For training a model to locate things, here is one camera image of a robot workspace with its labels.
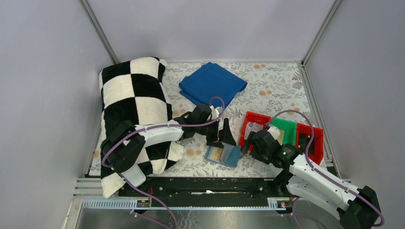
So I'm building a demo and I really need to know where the orange credit card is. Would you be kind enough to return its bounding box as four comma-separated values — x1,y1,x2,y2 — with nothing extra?
209,147,223,161

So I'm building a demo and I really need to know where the blue leather card holder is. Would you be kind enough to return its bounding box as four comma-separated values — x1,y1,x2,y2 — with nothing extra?
204,144,242,167

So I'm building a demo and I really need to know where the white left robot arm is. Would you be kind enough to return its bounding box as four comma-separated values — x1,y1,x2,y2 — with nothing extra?
101,104,236,187

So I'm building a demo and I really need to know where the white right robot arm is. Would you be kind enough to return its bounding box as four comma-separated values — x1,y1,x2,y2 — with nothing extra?
242,130,381,229

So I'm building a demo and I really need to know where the gold card in green bin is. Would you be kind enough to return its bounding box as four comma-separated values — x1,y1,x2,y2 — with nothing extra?
277,129,285,145

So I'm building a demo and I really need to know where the dark card in red bin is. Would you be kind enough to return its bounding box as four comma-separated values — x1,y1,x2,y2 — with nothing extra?
298,133,312,150

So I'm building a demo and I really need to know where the green bin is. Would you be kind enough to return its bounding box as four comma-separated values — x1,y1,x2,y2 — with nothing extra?
272,118,297,146

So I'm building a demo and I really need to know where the folded blue cloth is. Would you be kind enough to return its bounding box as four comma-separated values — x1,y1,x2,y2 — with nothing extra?
179,62,247,107

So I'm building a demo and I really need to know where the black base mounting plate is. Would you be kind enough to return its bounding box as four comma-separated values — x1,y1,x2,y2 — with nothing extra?
139,177,295,208

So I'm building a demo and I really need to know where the floral table mat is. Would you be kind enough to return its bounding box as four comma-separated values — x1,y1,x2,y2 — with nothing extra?
89,62,330,178

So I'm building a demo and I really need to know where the red bin right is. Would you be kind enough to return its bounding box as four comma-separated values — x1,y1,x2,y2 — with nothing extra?
295,123,325,166

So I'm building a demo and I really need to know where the black white checkered pillow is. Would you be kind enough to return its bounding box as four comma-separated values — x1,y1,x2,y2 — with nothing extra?
98,57,186,199

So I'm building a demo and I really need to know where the white slotted cable duct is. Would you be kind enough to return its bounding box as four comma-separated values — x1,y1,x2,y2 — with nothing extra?
83,198,287,210

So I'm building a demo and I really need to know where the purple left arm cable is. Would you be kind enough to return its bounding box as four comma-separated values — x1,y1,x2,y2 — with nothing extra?
101,96,226,229

